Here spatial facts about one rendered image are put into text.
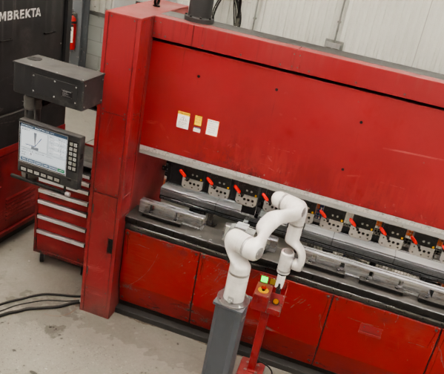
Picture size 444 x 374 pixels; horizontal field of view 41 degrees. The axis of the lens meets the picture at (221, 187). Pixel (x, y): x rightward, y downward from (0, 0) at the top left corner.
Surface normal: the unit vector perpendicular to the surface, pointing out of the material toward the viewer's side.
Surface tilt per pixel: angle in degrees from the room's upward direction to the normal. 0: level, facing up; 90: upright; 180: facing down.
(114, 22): 90
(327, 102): 90
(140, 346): 0
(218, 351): 90
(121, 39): 90
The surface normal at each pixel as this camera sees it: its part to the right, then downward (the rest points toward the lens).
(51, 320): 0.17, -0.89
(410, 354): -0.29, 0.37
